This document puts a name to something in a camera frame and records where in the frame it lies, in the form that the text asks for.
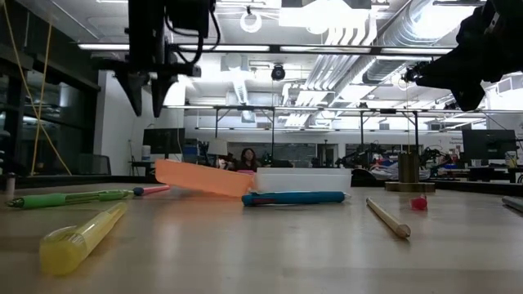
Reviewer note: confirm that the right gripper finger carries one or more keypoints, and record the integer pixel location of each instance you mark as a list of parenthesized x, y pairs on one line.
[(470, 96)]

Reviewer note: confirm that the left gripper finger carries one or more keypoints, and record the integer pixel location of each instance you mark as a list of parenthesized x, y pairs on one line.
[(135, 90), (160, 90)]

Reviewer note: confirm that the pink pen blue tip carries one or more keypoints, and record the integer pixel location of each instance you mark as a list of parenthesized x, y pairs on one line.
[(153, 189)]

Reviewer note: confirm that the clear plastic box orange lid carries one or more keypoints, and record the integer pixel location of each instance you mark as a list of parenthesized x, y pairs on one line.
[(204, 179)]

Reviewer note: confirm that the pink highlighter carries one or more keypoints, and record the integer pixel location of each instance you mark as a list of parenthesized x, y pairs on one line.
[(418, 203)]

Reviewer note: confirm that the green pen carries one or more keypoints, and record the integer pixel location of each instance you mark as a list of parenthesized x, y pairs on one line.
[(61, 199)]

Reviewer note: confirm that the black monitor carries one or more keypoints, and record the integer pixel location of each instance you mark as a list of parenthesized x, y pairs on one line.
[(488, 143), (163, 141)]

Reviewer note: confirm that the white bucket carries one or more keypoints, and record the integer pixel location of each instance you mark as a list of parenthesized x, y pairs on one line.
[(146, 153)]

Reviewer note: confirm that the white lamp shade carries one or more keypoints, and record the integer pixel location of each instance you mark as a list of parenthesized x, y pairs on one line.
[(217, 147)]

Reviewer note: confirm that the grey office chair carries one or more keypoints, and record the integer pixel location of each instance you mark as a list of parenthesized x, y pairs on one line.
[(94, 165)]

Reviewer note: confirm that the person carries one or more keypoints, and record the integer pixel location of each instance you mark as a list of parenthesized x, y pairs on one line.
[(247, 159)]

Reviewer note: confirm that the black beam with light strips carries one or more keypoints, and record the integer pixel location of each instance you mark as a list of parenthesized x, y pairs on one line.
[(275, 49)]

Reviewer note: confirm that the natural wood pencil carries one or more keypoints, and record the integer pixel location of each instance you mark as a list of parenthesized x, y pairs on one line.
[(388, 218)]

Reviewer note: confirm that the yellow highlighter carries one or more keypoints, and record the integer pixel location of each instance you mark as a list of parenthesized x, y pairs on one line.
[(73, 245)]

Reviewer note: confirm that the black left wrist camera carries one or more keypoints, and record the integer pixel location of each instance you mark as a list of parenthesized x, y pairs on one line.
[(190, 18)]

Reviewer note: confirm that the black ceiling camera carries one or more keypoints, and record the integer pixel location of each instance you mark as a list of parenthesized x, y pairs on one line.
[(278, 73), (409, 75)]

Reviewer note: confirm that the silver ventilation duct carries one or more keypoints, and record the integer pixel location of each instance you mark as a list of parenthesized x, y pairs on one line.
[(408, 28)]

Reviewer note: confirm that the black aluminium table frame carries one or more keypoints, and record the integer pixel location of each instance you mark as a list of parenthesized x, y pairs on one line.
[(81, 179)]

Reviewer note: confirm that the small white post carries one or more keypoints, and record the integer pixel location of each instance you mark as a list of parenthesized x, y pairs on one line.
[(10, 183)]

